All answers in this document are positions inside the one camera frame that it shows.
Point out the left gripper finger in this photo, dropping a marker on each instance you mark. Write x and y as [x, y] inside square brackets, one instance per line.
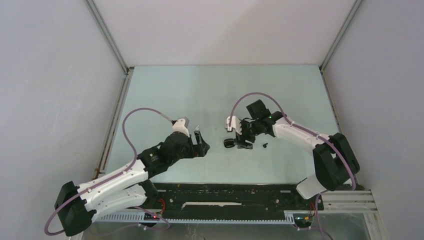
[204, 148]
[198, 137]

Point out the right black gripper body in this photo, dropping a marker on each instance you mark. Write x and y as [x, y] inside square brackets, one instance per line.
[249, 130]

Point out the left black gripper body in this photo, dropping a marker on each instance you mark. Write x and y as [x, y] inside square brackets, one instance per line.
[195, 150]

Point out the black earbud charging case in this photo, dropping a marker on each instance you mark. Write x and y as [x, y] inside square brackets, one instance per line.
[229, 143]

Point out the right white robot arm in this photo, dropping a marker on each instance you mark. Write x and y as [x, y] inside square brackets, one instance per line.
[333, 158]

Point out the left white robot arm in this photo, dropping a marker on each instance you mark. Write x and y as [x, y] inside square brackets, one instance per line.
[78, 206]

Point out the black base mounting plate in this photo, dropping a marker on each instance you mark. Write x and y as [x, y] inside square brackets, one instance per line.
[228, 201]

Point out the aluminium extrusion base right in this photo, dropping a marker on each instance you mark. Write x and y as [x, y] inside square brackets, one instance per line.
[349, 202]

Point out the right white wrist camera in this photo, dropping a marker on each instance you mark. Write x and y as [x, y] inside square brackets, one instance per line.
[233, 123]

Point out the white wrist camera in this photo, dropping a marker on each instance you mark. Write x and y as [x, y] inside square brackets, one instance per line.
[181, 125]
[233, 123]

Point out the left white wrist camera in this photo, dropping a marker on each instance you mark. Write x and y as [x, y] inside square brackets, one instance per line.
[181, 125]

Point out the white cable duct rail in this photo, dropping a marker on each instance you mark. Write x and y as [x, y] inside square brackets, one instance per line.
[142, 217]

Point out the left aluminium frame post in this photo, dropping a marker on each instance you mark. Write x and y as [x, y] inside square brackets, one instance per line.
[103, 28]

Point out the aluminium frame post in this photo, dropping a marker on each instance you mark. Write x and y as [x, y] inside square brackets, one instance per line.
[103, 28]
[340, 34]

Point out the right aluminium frame post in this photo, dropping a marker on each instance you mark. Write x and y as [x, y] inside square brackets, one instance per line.
[340, 34]

